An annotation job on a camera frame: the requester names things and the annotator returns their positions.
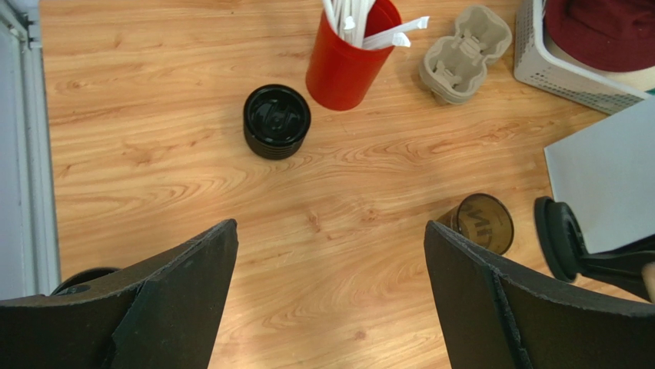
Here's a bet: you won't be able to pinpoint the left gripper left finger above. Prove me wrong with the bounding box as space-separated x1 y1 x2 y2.
1 219 238 368

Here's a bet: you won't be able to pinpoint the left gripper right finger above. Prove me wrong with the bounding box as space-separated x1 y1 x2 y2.
424 221 654 368

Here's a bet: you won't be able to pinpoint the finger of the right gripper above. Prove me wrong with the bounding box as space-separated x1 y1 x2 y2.
580 235 654 302

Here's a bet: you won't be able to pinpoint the white paper bag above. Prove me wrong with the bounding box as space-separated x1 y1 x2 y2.
544 98 654 253

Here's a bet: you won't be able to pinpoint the brown translucent coffee cup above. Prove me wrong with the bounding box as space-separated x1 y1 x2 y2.
437 193 514 255

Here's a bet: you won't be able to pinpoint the black coffee cup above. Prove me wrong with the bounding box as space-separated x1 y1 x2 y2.
51 267 120 296

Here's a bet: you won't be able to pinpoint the beige hat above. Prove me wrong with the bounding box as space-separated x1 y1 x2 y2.
544 34 654 95

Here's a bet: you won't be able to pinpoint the white plastic basket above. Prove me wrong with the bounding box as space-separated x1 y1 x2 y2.
514 1 652 115

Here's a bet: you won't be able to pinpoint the stack of black lids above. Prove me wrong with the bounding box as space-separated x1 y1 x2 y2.
243 84 311 161

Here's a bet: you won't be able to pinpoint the maroon bucket hat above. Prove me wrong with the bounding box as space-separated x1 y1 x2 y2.
544 0 654 72

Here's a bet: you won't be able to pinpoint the stacked pulp cup carriers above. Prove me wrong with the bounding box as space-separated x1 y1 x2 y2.
418 5 513 105

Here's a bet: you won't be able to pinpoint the red straw cup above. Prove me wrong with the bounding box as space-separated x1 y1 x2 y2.
305 1 394 111

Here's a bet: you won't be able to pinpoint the wrapped white straws bundle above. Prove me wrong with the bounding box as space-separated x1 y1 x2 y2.
322 1 430 51

